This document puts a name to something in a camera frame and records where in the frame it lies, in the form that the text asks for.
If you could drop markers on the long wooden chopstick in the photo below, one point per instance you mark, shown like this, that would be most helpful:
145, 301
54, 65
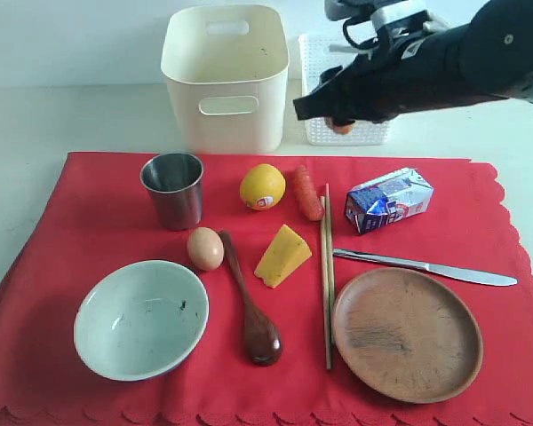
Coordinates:
325, 289

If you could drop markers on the stainless steel cup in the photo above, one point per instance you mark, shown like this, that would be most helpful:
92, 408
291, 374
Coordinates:
174, 182

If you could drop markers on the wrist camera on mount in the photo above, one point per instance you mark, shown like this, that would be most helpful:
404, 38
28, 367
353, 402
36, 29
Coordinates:
391, 20

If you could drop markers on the red scalloped table cloth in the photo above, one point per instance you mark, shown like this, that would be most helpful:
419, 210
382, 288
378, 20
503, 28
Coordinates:
100, 218

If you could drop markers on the silver table knife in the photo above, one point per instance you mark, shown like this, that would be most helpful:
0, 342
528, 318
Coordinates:
455, 273

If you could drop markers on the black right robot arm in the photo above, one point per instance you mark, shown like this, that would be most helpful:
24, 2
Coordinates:
495, 52

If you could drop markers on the round brown wooden plate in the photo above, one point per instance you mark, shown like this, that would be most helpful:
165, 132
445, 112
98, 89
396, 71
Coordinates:
407, 336

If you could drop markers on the yellow cheese wedge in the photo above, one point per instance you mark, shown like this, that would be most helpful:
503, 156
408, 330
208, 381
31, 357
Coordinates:
286, 252

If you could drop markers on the orange fried chicken piece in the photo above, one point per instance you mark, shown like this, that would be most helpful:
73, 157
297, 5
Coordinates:
341, 129

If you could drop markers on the pale green ceramic bowl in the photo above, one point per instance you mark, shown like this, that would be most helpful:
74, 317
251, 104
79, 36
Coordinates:
141, 321

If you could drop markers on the blue white milk carton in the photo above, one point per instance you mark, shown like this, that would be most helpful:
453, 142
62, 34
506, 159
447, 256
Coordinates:
388, 199

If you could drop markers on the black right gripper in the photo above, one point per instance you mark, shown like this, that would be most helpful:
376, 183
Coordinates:
422, 75

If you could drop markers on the orange red sausage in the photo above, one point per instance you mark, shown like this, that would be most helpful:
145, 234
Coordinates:
306, 195

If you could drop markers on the brown egg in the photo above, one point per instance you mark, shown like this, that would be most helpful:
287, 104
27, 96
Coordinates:
205, 249

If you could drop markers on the white perforated plastic basket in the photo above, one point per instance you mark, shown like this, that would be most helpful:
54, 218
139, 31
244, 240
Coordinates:
317, 54

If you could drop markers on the short wooden chopstick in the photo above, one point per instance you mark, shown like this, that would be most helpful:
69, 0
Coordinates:
329, 245

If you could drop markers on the cream plastic storage bin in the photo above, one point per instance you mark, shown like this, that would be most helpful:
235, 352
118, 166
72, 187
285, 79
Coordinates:
226, 70

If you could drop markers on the dark wooden spoon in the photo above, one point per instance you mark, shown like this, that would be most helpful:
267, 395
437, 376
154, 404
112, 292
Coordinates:
261, 338

